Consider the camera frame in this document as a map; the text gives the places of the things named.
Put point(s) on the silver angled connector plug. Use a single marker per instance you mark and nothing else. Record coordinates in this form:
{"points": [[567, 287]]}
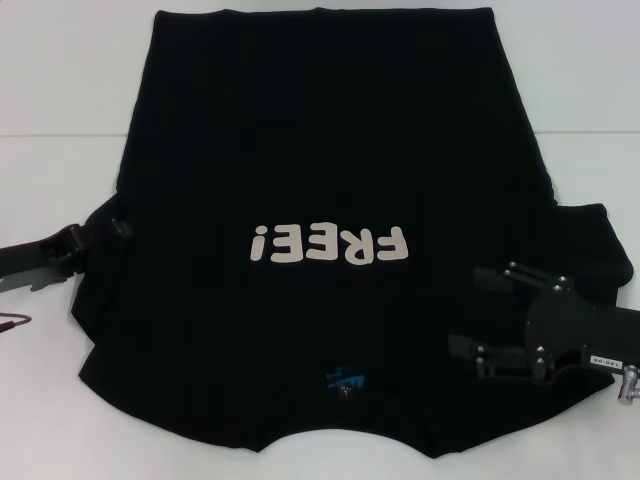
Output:
{"points": [[622, 387]]}

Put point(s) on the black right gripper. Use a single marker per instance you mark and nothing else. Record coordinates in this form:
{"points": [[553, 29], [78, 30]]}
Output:
{"points": [[570, 330]]}

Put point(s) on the black shirt with FREE print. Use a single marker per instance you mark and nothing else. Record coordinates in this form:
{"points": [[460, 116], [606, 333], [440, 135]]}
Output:
{"points": [[325, 150]]}

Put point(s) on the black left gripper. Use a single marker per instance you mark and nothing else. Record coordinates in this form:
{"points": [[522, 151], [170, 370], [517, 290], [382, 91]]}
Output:
{"points": [[25, 265]]}

